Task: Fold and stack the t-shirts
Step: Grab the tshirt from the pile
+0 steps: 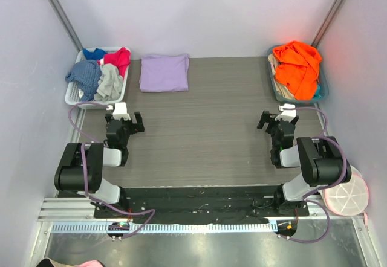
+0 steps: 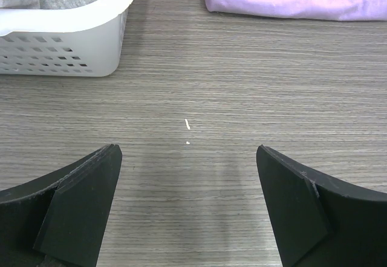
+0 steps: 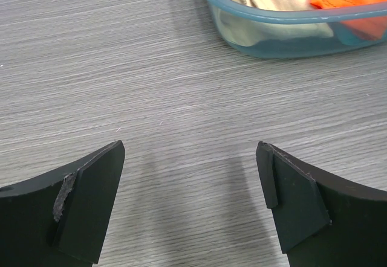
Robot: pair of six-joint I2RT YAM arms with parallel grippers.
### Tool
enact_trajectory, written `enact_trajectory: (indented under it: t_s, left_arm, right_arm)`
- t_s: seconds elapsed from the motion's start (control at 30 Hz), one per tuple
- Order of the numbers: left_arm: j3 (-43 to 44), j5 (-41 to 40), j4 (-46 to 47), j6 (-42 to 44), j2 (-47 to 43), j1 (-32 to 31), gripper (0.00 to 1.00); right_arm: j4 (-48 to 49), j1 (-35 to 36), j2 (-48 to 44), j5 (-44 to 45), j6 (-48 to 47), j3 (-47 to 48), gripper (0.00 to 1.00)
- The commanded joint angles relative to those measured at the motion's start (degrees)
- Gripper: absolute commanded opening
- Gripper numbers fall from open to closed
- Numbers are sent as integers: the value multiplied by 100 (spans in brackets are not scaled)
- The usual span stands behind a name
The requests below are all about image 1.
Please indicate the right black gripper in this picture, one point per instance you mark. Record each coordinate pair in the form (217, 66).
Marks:
(278, 122)

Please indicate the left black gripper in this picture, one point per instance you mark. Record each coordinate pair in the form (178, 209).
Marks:
(124, 122)

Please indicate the orange t shirt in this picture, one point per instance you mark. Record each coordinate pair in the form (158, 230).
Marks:
(298, 69)

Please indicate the teal t shirt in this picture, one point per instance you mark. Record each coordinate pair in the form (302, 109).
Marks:
(317, 94)

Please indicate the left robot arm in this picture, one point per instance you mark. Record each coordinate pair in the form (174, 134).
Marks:
(81, 166)

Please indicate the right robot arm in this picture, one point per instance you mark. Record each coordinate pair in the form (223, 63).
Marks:
(322, 163)

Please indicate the beige garment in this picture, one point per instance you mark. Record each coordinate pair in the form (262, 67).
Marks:
(280, 88)

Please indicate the grey t shirt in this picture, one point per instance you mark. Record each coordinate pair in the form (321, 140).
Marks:
(109, 85)

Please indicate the teal plastic basket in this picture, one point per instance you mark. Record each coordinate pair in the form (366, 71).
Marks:
(322, 81)

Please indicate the white plastic basket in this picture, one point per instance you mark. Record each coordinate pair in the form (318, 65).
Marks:
(72, 93)

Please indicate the folded lavender t shirt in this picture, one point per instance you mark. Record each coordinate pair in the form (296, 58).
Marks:
(161, 73)

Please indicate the blue checked shirt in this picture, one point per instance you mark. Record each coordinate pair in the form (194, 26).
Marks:
(86, 74)

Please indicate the red t shirt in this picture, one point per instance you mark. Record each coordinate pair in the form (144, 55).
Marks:
(121, 59)

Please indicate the royal blue t shirt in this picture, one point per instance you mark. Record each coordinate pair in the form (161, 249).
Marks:
(96, 54)

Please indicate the white round mesh hamper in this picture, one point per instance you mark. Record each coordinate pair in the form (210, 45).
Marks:
(347, 199)

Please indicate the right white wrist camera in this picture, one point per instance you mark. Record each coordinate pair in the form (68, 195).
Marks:
(287, 112)

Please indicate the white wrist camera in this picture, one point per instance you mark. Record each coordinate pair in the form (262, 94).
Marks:
(287, 112)
(119, 111)

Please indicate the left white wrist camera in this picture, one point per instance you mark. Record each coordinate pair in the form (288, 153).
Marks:
(119, 111)

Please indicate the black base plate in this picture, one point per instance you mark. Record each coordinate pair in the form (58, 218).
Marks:
(202, 205)

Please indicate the aluminium frame rails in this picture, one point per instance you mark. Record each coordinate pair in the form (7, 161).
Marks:
(66, 209)

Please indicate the slotted cable duct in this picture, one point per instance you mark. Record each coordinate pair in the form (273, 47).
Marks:
(122, 227)

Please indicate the right aluminium corner post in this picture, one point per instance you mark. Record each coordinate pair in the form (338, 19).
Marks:
(328, 20)

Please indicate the aluminium corner post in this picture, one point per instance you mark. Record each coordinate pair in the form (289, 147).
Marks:
(328, 20)
(62, 16)

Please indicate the left aluminium corner post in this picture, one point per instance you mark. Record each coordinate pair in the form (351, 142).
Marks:
(62, 16)

